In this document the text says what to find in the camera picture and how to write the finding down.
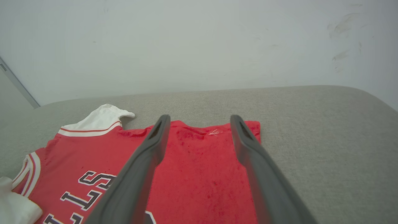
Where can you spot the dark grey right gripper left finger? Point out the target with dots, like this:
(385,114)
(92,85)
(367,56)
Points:
(133,183)

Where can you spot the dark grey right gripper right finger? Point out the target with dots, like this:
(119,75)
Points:
(267,186)

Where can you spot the red Bulls 23 jersey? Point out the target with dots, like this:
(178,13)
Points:
(199,174)

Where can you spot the grey metal wall strip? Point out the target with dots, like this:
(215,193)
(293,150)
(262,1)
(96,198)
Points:
(18,84)

